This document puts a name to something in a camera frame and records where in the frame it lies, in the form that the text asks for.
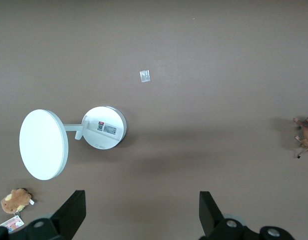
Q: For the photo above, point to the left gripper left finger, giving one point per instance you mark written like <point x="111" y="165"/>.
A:
<point x="69" y="217"/>

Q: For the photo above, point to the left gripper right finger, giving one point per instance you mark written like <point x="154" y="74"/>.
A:
<point x="211" y="220"/>

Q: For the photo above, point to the white round stand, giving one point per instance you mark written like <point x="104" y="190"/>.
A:
<point x="41" y="145"/>

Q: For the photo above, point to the clear tape piece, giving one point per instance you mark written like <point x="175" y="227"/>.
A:
<point x="145" y="76"/>

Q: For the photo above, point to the brown table cover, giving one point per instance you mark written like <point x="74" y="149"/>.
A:
<point x="168" y="37"/>

